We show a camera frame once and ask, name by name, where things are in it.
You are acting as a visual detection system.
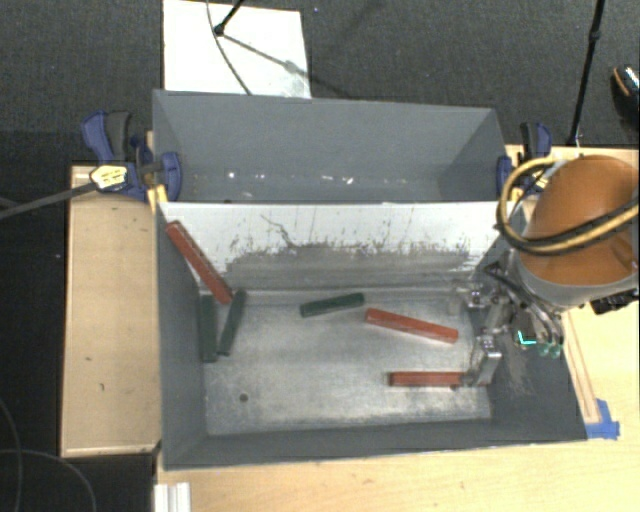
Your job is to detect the dark green flat block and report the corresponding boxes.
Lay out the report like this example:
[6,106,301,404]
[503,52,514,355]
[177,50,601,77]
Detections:
[298,292,367,319]
[199,294,220,364]
[216,288,248,358]

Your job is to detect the pale wood flat board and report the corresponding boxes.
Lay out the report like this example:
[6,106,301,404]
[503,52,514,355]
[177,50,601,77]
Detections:
[59,164,164,459]

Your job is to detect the grey metal bin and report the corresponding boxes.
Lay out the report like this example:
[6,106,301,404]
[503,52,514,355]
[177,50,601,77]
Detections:
[151,88,589,471]

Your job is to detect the red-brown flat block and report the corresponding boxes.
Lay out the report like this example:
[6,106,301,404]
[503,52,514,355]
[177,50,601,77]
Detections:
[386,370,475,388]
[363,307,460,346]
[164,220,236,306]

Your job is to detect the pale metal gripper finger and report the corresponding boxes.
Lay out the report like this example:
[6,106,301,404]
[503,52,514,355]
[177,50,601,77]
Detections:
[468,333,504,389]
[452,282,489,314]

